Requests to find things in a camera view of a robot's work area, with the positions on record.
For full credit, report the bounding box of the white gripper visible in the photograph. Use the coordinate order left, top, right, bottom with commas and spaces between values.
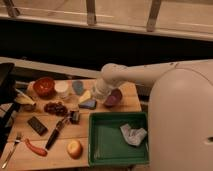
79, 79, 113, 103

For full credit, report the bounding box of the blue sponge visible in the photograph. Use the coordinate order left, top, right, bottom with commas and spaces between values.
79, 99, 97, 110

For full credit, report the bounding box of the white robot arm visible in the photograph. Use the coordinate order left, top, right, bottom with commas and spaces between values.
90, 59, 213, 171

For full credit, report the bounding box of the white paper cup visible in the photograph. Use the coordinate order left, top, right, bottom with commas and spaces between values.
54, 81, 69, 100

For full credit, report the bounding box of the small dark box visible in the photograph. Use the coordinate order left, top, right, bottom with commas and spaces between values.
70, 111, 80, 124

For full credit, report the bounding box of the purple bowl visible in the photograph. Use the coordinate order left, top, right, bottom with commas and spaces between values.
104, 89, 123, 107

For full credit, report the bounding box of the bunch of dark grapes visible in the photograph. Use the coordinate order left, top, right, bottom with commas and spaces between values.
44, 102, 68, 116

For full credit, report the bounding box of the red bowl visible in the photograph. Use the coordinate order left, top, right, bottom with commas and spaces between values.
33, 77, 55, 98

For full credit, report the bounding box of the green plastic tray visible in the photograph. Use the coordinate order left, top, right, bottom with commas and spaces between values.
88, 112, 149, 166

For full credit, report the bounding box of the black rectangular block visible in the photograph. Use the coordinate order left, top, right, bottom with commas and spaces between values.
27, 117, 48, 136

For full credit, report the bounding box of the crumpled grey cloth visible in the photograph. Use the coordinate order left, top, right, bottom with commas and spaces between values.
120, 124, 147, 147

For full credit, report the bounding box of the banana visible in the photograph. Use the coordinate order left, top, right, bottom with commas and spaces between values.
15, 89, 35, 105

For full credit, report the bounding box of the red chili pepper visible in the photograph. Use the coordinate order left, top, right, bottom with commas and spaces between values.
24, 139, 47, 157

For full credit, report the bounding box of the silver fork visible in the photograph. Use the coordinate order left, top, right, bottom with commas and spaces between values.
1, 132, 22, 169

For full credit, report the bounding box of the black device at left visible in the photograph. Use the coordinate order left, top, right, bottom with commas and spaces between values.
0, 63, 17, 156

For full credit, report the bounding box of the black handled knife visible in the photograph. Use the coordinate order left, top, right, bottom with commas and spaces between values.
45, 119, 66, 150

